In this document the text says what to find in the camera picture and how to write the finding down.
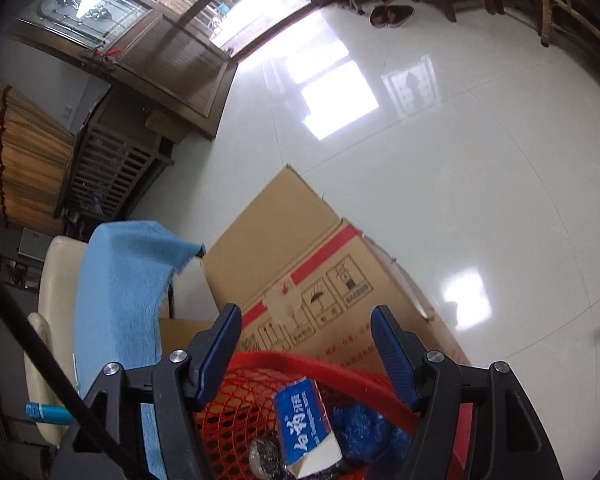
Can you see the dark foil ball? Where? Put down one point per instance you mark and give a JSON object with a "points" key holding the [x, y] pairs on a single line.
{"points": [[267, 455]]}

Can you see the blue cloth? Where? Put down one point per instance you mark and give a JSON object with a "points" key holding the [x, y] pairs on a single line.
{"points": [[120, 285]]}

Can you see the cream leather sofa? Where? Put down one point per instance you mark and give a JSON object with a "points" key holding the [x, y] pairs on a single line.
{"points": [[55, 280]]}

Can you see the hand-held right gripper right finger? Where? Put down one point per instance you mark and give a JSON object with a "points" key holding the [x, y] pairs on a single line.
{"points": [[395, 355]]}

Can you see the tan curtain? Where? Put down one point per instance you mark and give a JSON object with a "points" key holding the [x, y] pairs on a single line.
{"points": [[25, 160]]}

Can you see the grey metal box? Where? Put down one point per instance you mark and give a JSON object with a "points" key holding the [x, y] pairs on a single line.
{"points": [[32, 244]]}

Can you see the white grey appliance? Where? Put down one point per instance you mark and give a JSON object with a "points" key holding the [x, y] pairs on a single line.
{"points": [[87, 100]]}

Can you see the red mesh basket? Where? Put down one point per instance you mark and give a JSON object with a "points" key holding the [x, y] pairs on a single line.
{"points": [[240, 390]]}

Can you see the blue white carton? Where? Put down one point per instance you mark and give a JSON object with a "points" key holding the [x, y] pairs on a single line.
{"points": [[305, 415]]}

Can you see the teal bottle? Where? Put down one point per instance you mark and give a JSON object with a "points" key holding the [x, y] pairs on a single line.
{"points": [[45, 411]]}

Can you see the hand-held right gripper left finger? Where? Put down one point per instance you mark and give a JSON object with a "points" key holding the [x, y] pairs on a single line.
{"points": [[220, 350]]}

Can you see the blue crumpled wrapper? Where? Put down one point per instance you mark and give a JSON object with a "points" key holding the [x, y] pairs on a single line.
{"points": [[365, 425]]}

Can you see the cardboard box with red stripe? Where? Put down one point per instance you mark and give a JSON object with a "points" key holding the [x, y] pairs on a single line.
{"points": [[300, 230]]}

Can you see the small plain cardboard box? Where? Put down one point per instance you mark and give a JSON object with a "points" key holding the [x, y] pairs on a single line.
{"points": [[165, 127]]}

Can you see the slatted wooden cabinet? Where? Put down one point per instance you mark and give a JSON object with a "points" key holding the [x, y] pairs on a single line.
{"points": [[110, 160]]}

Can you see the wooden slatted door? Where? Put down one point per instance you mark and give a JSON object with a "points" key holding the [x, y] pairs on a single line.
{"points": [[180, 60]]}

